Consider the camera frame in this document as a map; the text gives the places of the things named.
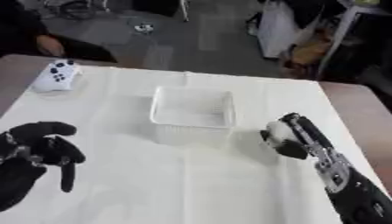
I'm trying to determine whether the brown bag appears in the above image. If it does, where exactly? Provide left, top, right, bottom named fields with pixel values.
left=288, top=37, right=334, bottom=67

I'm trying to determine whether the white game controller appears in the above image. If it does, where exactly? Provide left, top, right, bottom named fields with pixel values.
left=31, top=59, right=85, bottom=94

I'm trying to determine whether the black furniture frame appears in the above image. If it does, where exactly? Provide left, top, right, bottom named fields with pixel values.
left=315, top=3, right=392, bottom=86

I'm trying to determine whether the white plastic basket box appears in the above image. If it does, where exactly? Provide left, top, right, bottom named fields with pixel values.
left=148, top=85, right=238, bottom=146

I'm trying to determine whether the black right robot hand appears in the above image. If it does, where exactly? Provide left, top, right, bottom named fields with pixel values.
left=258, top=112, right=337, bottom=161

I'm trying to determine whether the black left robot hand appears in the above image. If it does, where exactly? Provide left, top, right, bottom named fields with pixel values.
left=0, top=121, right=88, bottom=213

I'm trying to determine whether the white and black soft toy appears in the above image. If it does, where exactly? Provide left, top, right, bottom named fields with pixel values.
left=258, top=120, right=304, bottom=151

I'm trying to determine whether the person's hand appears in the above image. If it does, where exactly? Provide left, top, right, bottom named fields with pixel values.
left=33, top=34, right=67, bottom=58

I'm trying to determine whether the person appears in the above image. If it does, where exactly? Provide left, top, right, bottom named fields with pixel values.
left=0, top=0, right=120, bottom=64

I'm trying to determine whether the small black and white object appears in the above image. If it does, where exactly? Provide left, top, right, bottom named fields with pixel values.
left=131, top=23, right=157, bottom=34

